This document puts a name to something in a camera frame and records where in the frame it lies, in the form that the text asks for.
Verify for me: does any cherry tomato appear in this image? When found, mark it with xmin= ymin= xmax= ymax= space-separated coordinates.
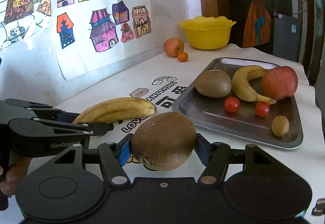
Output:
xmin=255 ymin=101 xmax=270 ymax=117
xmin=224 ymin=97 xmax=240 ymax=113

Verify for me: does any yellow banana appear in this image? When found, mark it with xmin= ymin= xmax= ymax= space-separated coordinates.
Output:
xmin=72 ymin=97 xmax=156 ymax=124
xmin=231 ymin=65 xmax=276 ymax=104

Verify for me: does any large red apple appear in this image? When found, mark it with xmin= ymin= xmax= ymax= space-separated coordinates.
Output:
xmin=262 ymin=66 xmax=298 ymax=101

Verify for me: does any small tan longan fruit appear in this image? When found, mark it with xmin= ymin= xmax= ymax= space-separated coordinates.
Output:
xmin=272 ymin=115 xmax=290 ymax=138

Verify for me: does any colourful houses drawing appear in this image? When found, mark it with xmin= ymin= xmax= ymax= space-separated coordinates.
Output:
xmin=51 ymin=0 xmax=161 ymax=80

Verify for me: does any kiwi with sticker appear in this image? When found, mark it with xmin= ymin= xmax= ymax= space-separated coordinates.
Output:
xmin=193 ymin=69 xmax=231 ymax=98

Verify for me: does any small orange-red apple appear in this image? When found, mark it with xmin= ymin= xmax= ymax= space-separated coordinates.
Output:
xmin=163 ymin=38 xmax=184 ymax=58

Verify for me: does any small orange tangerine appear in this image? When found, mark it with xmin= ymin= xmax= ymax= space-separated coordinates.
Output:
xmin=177 ymin=52 xmax=188 ymax=62

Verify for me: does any person's left hand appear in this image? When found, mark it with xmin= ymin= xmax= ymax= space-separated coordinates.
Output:
xmin=1 ymin=157 xmax=32 ymax=197

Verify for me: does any brown kiwi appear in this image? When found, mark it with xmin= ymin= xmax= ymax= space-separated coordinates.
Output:
xmin=131 ymin=112 xmax=197 ymax=171

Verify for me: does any grey washing machine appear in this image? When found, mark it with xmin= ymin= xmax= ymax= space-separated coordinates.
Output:
xmin=273 ymin=0 xmax=300 ymax=62

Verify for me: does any dark door with lady poster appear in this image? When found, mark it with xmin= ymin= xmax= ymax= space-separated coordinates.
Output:
xmin=229 ymin=0 xmax=274 ymax=54

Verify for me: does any metal baking tray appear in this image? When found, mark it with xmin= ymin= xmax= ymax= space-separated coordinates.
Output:
xmin=172 ymin=57 xmax=304 ymax=150

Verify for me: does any yellow plastic colander bowl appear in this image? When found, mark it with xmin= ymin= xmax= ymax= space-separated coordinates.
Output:
xmin=179 ymin=16 xmax=236 ymax=50

